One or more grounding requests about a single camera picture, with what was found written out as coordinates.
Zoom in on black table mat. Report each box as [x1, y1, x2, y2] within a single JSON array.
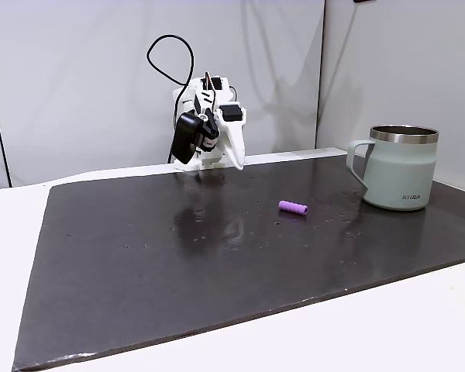
[[11, 153, 465, 372]]

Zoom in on black camera cable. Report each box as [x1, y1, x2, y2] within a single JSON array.
[[146, 34, 195, 117]]

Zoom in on purple pen grip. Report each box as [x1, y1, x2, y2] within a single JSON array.
[[277, 199, 310, 217]]

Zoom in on black oval camera box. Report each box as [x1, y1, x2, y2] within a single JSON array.
[[170, 111, 205, 166]]

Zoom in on pale green steel-rimmed mug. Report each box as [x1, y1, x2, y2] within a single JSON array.
[[346, 124, 440, 212]]

